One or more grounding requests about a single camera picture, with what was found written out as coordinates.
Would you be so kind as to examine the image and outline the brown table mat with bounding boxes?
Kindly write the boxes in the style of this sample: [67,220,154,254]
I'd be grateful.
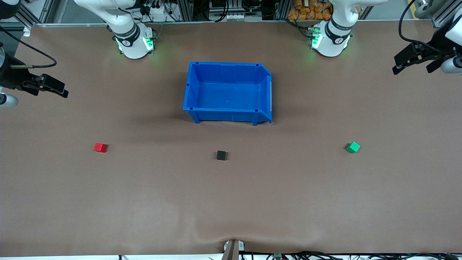
[0,20,462,257]

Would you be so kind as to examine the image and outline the grey table clamp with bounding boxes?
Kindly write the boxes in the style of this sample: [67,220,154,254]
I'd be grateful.
[221,239,245,260]

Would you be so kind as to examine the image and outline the aluminium frame profile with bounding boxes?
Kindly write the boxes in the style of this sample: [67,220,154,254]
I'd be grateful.
[431,0,462,27]
[11,0,55,26]

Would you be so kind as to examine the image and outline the orange snack packets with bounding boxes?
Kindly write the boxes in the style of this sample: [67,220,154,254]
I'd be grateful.
[288,0,332,21]

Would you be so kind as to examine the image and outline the grey round fitting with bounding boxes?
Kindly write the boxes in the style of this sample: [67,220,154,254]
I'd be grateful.
[414,0,435,19]

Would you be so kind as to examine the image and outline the blue plastic storage bin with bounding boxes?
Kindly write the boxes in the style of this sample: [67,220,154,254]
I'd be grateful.
[183,61,273,126]

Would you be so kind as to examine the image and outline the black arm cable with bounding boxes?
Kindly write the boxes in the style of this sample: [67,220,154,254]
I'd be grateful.
[0,26,57,69]
[398,0,448,55]

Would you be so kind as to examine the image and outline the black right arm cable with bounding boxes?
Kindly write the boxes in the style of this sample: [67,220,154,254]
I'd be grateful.
[0,26,57,69]

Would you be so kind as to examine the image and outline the white power strip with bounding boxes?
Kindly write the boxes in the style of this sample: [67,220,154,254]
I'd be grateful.
[143,4,177,22]

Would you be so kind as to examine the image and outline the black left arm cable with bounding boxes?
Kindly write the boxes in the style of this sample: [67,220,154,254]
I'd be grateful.
[398,0,448,55]

